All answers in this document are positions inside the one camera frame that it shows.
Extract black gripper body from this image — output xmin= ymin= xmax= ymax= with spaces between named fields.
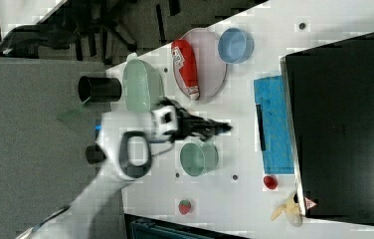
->
xmin=158 ymin=98 xmax=209 ymax=142

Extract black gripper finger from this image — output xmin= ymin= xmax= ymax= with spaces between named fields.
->
xmin=205 ymin=119 xmax=232 ymax=132
xmin=199 ymin=131 xmax=221 ymax=141

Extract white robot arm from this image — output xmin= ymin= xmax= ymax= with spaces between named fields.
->
xmin=15 ymin=97 xmax=232 ymax=239

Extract green mug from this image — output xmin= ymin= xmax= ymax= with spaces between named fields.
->
xmin=180 ymin=142 xmax=219 ymax=177

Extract green perforated colander basket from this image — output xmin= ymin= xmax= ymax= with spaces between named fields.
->
xmin=122 ymin=53 xmax=164 ymax=112

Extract grey oval plate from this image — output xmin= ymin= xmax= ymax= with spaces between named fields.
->
xmin=172 ymin=28 xmax=227 ymax=101

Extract red strawberry toy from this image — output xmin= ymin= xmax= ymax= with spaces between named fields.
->
xmin=178 ymin=199 xmax=192 ymax=215

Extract red ketchup bottle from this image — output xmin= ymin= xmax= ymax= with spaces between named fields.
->
xmin=171 ymin=39 xmax=200 ymax=100

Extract small red toy fruit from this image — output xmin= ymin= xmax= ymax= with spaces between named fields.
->
xmin=263 ymin=175 xmax=278 ymax=190

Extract blue cup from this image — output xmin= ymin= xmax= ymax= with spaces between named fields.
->
xmin=218 ymin=28 xmax=255 ymax=64

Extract black cylinder container near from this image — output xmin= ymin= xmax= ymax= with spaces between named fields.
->
xmin=86 ymin=144 xmax=106 ymax=164

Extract black cylinder container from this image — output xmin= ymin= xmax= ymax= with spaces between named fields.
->
xmin=86 ymin=144 xmax=106 ymax=164
xmin=78 ymin=76 xmax=122 ymax=103

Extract black cylinder container far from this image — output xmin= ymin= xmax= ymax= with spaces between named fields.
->
xmin=78 ymin=76 xmax=122 ymax=103

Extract yellow peeled banana toy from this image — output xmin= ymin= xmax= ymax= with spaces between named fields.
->
xmin=271 ymin=192 xmax=302 ymax=227

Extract green spatula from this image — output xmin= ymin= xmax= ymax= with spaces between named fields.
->
xmin=57 ymin=98 xmax=91 ymax=120

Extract black office chair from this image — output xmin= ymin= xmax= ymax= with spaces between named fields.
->
xmin=0 ymin=0 xmax=183 ymax=66

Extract blue table frame rail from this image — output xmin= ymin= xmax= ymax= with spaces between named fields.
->
xmin=124 ymin=213 xmax=247 ymax=239

